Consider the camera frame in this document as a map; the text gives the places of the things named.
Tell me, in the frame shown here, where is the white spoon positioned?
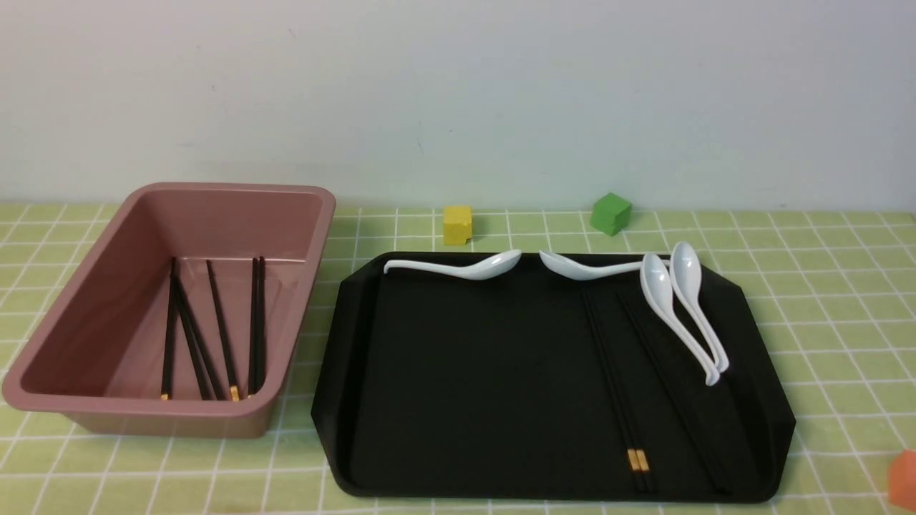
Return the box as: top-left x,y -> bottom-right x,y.
383,249 -> 522,281
538,251 -> 642,281
668,241 -> 730,373
639,253 -> 720,387

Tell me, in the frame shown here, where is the orange block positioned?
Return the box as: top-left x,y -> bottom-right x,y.
887,449 -> 916,513

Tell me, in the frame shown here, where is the white spoon far left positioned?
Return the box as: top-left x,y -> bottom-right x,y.
383,249 -> 522,281

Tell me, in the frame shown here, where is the black chopstick bin crossed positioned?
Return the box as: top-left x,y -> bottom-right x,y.
170,274 -> 226,401

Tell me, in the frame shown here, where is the black chopstick on tray right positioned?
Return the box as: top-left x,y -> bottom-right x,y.
615,293 -> 734,495

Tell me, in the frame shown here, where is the white spoon centre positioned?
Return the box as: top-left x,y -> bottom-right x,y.
538,251 -> 642,281

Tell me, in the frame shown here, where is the black chopstick bin far right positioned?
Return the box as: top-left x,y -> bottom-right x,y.
255,255 -> 266,392

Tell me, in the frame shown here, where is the green cube block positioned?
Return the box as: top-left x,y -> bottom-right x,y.
590,192 -> 633,237

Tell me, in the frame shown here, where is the black chopstick bin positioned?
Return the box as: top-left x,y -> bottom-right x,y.
248,257 -> 260,398
205,260 -> 241,402
255,255 -> 266,392
160,257 -> 177,401

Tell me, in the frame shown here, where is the pink plastic bin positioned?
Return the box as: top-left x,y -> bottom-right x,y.
2,182 -> 336,438

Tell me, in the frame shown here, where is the black chopstick gold band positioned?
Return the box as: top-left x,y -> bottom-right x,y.
587,291 -> 653,494
581,291 -> 647,493

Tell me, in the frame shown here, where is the white spoon outer right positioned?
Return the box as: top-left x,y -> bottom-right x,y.
668,241 -> 730,373

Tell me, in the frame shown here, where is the yellow cube block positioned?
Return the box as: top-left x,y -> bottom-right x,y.
442,205 -> 472,247

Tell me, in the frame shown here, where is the black chopstick bin far left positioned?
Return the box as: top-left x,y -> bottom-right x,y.
160,257 -> 177,401

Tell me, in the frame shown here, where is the white spoon inner right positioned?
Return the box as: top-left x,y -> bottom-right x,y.
639,253 -> 720,387

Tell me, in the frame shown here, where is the black chopstick gold band right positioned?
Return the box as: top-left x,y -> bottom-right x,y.
587,291 -> 653,494

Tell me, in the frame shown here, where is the black chopstick bin right inner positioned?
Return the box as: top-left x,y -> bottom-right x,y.
248,257 -> 260,398

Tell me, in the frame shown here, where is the black chopstick gold band left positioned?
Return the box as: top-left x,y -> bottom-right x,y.
581,291 -> 647,493

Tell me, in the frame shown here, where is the black chopstick bin middle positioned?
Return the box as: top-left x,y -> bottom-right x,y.
205,260 -> 241,402

